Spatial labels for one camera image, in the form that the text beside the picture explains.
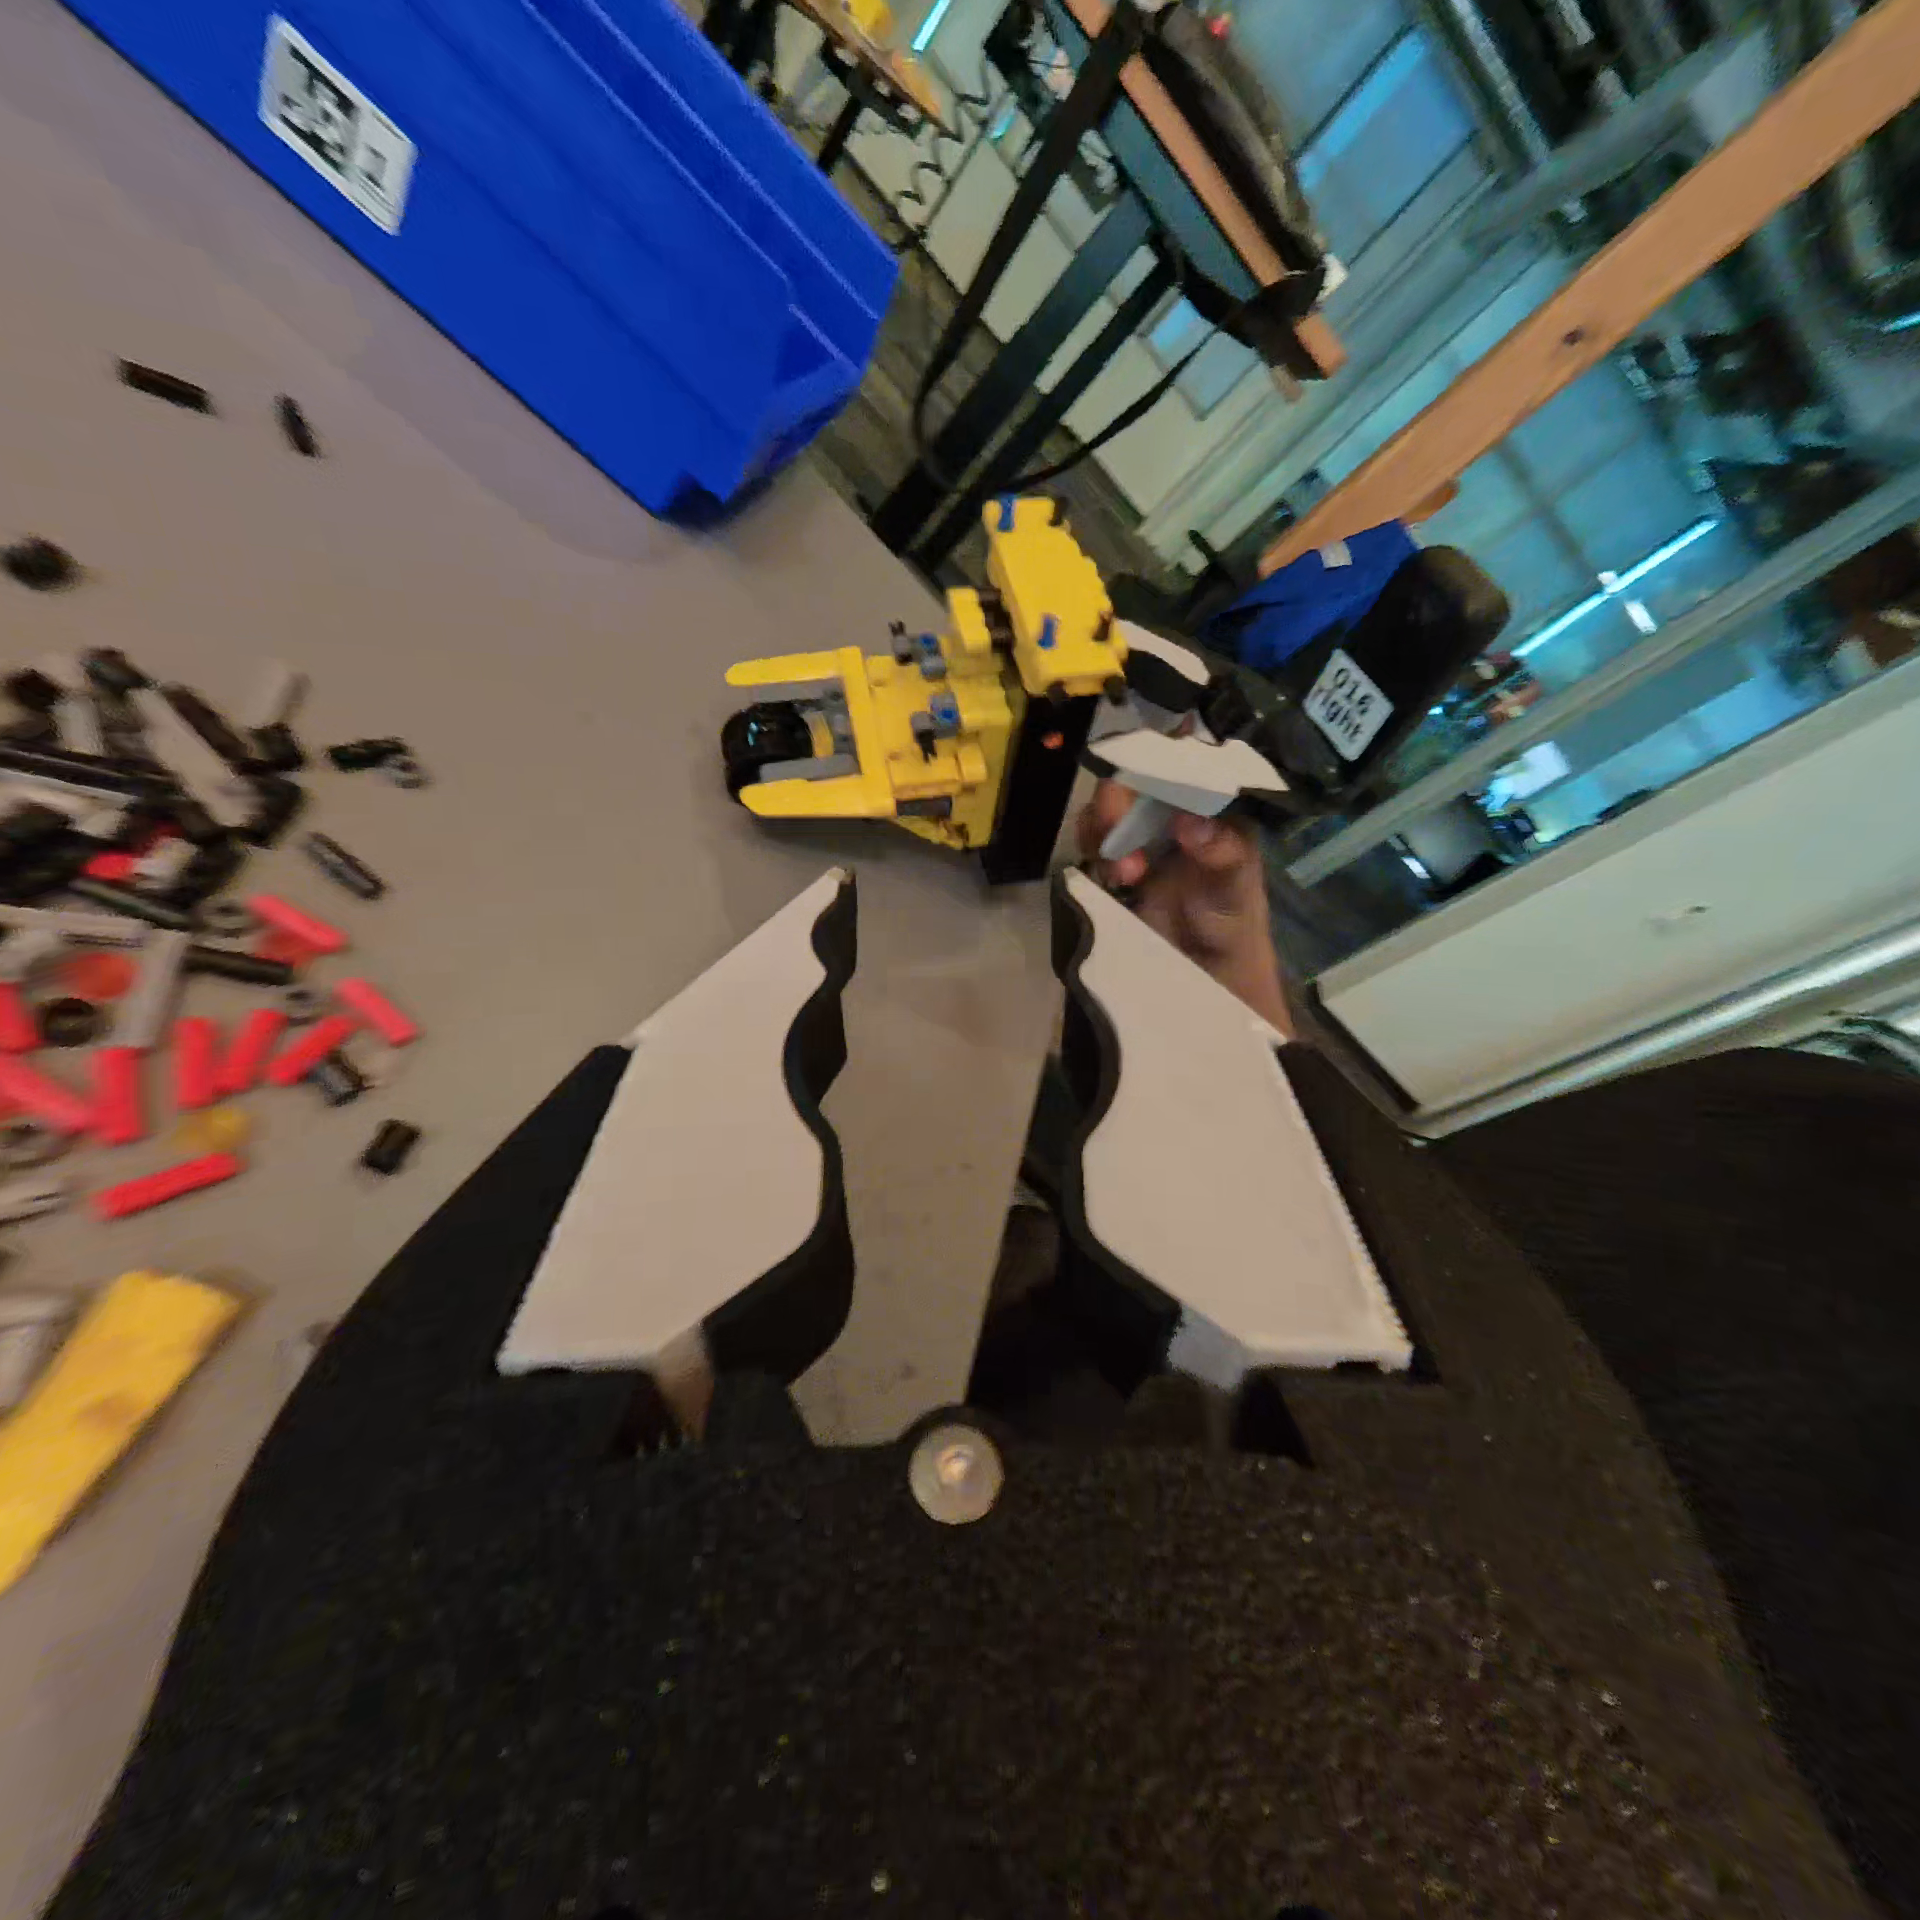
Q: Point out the yellow toy panel piece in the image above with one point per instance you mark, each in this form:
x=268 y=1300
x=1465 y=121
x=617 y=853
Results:
x=89 y=1411

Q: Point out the blue plastic storage bin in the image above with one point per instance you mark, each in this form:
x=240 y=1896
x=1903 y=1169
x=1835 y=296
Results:
x=599 y=225

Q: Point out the yellow toy vehicle model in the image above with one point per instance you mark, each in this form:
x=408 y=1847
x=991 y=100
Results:
x=931 y=721

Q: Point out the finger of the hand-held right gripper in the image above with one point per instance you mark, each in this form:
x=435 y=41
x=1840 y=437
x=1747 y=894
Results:
x=1185 y=768
x=1162 y=662

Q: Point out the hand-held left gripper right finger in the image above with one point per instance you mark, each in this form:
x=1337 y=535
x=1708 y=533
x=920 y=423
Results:
x=1231 y=1184

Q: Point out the wooden desk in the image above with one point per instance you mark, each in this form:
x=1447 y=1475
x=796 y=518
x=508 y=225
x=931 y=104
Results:
x=1620 y=285

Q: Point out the black framed wooden table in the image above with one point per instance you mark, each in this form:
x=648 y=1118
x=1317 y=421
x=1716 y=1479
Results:
x=1185 y=165

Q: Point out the blue cloth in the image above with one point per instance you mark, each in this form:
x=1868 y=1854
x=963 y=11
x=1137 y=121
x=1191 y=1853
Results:
x=1305 y=599

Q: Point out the person's right hand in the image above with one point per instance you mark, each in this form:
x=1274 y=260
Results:
x=1215 y=916

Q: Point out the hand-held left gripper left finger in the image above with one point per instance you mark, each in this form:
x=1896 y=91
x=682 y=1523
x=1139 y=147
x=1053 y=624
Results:
x=674 y=1172

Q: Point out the pile of toy building pieces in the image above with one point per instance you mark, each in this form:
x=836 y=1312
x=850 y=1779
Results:
x=148 y=902

